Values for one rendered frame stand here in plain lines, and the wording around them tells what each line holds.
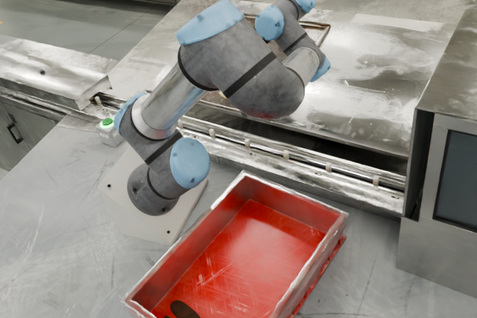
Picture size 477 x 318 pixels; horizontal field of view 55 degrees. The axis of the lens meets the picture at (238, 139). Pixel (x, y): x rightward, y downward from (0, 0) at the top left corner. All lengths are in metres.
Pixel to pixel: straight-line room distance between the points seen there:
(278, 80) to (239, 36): 0.10
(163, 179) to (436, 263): 0.66
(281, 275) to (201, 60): 0.61
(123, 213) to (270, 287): 0.43
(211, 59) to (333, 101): 0.80
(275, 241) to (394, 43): 0.84
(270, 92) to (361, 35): 1.01
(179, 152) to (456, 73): 0.62
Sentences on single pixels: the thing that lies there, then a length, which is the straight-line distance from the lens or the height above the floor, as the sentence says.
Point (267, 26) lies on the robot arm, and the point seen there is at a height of 1.29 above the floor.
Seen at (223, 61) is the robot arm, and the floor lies 1.43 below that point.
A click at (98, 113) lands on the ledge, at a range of 1.81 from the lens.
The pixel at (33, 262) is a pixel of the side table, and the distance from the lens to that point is 1.45.
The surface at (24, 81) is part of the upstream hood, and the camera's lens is 2.10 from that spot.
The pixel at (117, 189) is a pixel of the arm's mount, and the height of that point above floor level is 0.98.
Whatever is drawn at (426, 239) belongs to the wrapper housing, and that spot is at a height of 0.96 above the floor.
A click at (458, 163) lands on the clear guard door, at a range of 0.90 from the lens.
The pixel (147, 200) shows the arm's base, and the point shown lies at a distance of 1.23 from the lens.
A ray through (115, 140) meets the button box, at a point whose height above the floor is 0.84.
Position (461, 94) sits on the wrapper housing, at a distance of 0.89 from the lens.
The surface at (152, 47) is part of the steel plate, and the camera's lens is 2.24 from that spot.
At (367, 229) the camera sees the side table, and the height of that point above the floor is 0.82.
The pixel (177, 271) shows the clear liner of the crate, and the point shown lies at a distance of 1.19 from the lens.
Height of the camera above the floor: 1.81
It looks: 40 degrees down
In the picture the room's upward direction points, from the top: 12 degrees counter-clockwise
